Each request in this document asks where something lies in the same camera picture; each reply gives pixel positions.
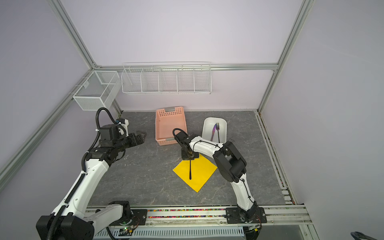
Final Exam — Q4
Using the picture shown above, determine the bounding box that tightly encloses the green circuit board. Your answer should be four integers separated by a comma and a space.
119, 228, 133, 237

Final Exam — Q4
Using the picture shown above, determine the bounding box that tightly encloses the white wire wall rack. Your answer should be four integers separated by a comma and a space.
121, 62, 212, 95

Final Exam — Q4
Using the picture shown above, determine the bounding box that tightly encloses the aluminium mounting rail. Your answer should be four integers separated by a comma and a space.
58, 204, 313, 230

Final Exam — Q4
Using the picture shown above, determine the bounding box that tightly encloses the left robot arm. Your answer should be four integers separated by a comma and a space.
36, 107, 147, 240

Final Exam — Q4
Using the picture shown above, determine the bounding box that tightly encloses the white mesh wall basket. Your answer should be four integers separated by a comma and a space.
73, 71, 122, 111

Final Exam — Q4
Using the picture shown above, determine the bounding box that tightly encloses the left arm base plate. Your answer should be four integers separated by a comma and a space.
116, 209, 148, 226

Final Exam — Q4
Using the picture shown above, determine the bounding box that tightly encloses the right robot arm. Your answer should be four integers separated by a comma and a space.
173, 128, 262, 223

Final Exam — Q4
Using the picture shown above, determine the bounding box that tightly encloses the pink perforated plastic basket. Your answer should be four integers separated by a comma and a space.
156, 107, 187, 146

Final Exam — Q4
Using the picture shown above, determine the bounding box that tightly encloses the iridescent purple knife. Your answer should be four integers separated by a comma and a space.
211, 124, 217, 142

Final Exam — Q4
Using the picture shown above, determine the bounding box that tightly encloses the white plastic tray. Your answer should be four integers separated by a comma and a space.
202, 117, 227, 143

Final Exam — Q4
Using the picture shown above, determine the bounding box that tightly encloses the dark iridescent fork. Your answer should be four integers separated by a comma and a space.
216, 123, 220, 143

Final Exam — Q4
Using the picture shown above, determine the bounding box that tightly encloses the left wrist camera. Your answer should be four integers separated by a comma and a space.
117, 118, 129, 135

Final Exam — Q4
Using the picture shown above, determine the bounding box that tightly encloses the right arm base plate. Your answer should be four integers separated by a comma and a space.
225, 207, 267, 224

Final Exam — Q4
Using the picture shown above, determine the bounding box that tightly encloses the white slotted cable duct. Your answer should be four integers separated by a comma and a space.
110, 227, 246, 240

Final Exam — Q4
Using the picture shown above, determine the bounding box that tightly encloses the yellow paper napkin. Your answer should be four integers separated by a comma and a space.
173, 154, 217, 193

